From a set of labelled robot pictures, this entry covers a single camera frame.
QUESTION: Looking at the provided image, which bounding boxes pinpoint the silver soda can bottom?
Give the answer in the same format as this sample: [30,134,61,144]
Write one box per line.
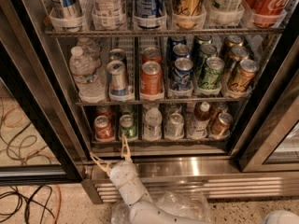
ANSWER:
[165,113,184,140]

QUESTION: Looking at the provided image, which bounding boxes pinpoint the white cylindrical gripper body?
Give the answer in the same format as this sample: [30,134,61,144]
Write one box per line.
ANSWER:
[109,161,150,205]

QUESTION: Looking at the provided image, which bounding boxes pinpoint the large water bottle middle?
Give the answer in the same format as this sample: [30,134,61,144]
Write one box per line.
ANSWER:
[69,47,105,103]

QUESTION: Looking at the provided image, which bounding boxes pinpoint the red coca-cola bottle top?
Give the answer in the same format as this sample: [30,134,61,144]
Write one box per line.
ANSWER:
[245,0,289,28]

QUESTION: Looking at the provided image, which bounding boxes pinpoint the steel fridge base grille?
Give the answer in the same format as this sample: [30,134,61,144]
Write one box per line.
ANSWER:
[81,156,299,204]

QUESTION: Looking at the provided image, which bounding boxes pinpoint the glass fridge door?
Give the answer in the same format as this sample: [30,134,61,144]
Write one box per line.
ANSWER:
[235,39,299,173]
[0,0,86,186]

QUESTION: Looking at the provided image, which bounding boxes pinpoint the clear water bottle bottom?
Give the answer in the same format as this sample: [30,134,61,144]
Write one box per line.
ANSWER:
[144,107,162,141]

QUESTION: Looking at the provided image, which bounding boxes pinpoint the blue soda can front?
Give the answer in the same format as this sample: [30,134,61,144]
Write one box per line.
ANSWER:
[170,58,193,91]

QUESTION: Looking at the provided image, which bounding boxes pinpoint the green soda can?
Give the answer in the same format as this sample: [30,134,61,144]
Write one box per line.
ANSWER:
[198,57,224,90]
[120,115,137,139]

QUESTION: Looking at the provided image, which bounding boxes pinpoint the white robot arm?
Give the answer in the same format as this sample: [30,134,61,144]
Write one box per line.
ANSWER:
[90,139,299,224]

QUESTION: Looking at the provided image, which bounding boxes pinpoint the right glass fridge door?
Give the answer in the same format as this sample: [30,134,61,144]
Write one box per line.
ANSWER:
[235,39,299,173]

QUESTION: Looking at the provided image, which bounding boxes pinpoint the brown tea bottle bottom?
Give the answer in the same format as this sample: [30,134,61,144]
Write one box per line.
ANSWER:
[187,102,211,139]

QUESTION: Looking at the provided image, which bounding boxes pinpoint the gold soda can front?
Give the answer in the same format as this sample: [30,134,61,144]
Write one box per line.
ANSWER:
[227,59,259,92]

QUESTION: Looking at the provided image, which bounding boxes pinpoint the orange soda can front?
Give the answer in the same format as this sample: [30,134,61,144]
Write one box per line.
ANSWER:
[141,62,163,95]

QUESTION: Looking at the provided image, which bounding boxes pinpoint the green soda can front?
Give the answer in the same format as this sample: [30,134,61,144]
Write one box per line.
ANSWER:
[198,57,224,90]

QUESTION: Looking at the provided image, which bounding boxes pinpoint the orange soda can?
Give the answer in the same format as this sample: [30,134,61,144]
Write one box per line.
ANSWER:
[142,47,162,63]
[141,62,163,95]

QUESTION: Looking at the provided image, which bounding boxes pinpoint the black floor cables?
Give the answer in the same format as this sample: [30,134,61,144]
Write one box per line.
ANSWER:
[0,185,56,224]

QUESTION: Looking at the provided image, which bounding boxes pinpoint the orange floor cable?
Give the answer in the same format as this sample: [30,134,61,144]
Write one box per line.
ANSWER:
[51,184,63,224]

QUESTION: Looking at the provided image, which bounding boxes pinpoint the gold tall can top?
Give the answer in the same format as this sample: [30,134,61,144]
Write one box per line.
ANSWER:
[172,0,204,29]

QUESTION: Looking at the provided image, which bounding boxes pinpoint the red coke can front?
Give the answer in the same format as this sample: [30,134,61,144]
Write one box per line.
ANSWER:
[93,116,114,140]

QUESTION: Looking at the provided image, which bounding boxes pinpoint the orange soda can behind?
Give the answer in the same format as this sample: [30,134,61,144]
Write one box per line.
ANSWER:
[142,47,162,63]

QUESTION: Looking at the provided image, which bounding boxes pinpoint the blue white can top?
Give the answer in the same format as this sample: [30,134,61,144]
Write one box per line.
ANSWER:
[135,0,164,29]

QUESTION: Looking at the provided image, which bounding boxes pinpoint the green soda can bottom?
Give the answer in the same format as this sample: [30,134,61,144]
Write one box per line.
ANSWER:
[120,115,137,139]

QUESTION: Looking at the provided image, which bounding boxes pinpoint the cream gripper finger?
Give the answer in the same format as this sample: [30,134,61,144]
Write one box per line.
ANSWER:
[90,152,111,175]
[121,134,132,161]

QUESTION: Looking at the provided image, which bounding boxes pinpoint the clear plastic bag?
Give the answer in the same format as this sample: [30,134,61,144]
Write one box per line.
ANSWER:
[110,191,212,224]

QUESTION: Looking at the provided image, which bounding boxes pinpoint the left glass fridge door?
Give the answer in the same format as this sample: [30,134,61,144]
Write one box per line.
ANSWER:
[0,0,86,186]

